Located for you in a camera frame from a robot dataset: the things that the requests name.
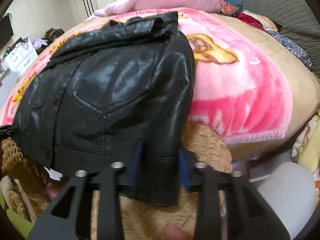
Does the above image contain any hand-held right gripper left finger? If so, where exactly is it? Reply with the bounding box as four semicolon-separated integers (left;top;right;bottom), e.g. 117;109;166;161
27;152;143;240

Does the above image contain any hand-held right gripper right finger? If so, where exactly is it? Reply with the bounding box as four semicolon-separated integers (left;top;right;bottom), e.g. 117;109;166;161
179;150;292;240

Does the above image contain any black leather jacket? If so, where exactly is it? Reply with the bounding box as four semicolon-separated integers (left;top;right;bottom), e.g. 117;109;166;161
12;12;197;207

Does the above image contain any person's right hand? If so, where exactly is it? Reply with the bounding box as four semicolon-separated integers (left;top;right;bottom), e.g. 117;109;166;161
164;224;193;240

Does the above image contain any brown fluffy blanket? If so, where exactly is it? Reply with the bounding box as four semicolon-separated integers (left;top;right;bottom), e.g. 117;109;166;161
0;122;233;240

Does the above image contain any pink cartoon printed blanket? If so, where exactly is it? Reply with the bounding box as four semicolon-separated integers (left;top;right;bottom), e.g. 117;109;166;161
0;7;293;144

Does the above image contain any person's leg in light pants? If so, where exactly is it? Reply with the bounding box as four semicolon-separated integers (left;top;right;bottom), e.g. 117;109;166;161
257;162;317;230

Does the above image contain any yellow cartoon print quilt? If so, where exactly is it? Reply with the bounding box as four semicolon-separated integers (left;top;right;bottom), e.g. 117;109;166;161
291;110;320;193

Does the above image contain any lime green cloth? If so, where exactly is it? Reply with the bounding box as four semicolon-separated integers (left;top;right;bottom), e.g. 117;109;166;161
0;195;34;233

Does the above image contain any beige plush bed blanket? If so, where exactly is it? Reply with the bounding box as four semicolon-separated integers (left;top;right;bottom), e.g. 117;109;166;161
0;12;320;162

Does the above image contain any lilac cloth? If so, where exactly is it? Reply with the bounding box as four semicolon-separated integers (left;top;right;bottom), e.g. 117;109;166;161
32;38;48;50

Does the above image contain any dark bag pile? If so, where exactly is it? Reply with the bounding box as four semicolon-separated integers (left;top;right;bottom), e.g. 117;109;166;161
45;28;65;43

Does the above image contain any white drawer cabinet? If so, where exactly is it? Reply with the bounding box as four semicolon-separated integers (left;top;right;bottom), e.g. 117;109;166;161
0;37;38;80

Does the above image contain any blue white patterned cloth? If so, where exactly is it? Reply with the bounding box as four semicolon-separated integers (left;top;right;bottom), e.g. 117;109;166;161
269;30;313;69

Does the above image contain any red and cream pillow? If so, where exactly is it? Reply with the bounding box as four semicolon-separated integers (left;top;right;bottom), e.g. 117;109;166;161
235;10;282;32

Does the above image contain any white door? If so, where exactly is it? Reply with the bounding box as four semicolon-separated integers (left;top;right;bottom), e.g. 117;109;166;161
66;0;97;22

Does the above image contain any blue floral pillow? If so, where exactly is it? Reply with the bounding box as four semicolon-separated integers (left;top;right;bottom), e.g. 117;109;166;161
212;0;244;15

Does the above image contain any black flat screen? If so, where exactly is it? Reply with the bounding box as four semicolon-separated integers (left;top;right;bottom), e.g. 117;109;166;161
0;14;14;49

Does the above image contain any grey quilted headboard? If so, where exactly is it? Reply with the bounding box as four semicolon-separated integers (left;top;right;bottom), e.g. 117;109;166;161
217;0;320;80

